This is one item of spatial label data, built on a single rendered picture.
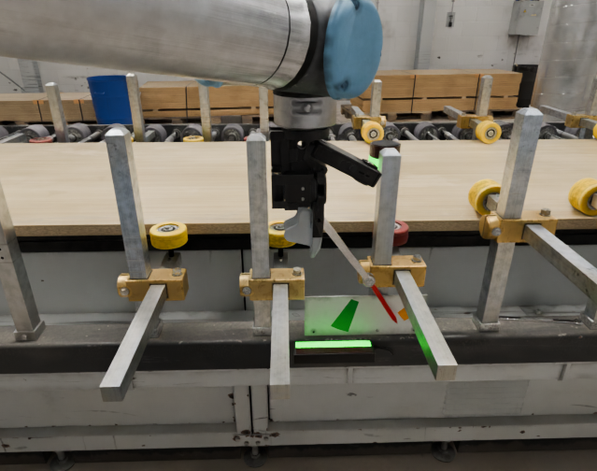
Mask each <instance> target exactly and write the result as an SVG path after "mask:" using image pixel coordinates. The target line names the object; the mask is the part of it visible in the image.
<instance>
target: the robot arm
mask: <svg viewBox="0 0 597 471"><path fill-rule="evenodd" d="M382 46H383V33H382V25H381V20H380V17H379V14H378V12H377V8H376V7H375V5H374V4H373V2H372V1H371V0H0V57H8V58H17V59H24V60H33V61H41V62H50V63H57V64H73V65H82V66H90V67H98V68H106V69H115V70H123V71H131V72H139V73H148V74H156V75H164V76H172V77H181V78H189V79H195V80H196V81H197V82H198V83H199V84H201V85H203V86H206V87H215V88H219V87H221V86H223V85H246V86H252V87H260V88H263V89H266V90H271V91H272V90H273V94H274V124H275V125H277V126H270V141H271V182H272V209H274V208H285V210H297V212H296V215H295V216H293V217H291V218H289V219H287V220H285V221H284V223H283V227H284V230H285V232H284V237H285V239H286V240H287V241H290V242H294V243H298V244H303V245H308V246H310V256H311V258H314V257H315V256H316V255H317V253H318V252H319V250H320V246H321V241H322V234H323V224H324V204H326V198H327V179H326V173H327V171H328V169H327V166H326V165H329V166H331V167H333V168H335V169H337V170H339V171H341V172H343V173H345V174H347V175H349V176H351V177H353V178H354V179H355V180H356V181H358V182H359V183H361V184H363V185H365V186H367V185H368V186H370V187H372V188H374V187H375V186H376V185H377V182H378V181H379V179H380V177H381V176H382V174H381V173H380V172H379V171H378V167H377V166H376V165H375V164H373V163H372V162H370V161H368V160H365V159H364V158H362V159H360V158H358V157H356V156H355V155H353V154H351V153H349V152H347V151H345V150H342V149H340V148H338V147H337V146H335V145H333V144H332V143H330V142H328V141H326V140H324V138H327V137H328V136H329V133H330V127H331V126H333V125H335V123H336V106H337V100H340V99H342V98H346V99H351V98H355V97H357V96H359V95H361V94H362V93H364V92H365V91H366V90H367V89H368V87H369V86H370V85H371V83H372V81H373V80H374V78H375V76H376V73H377V70H378V67H379V64H380V57H381V51H382ZM300 141H301V144H302V145H299V144H298V142H300ZM274 172H275V173H276V174H275V173H274Z"/></svg>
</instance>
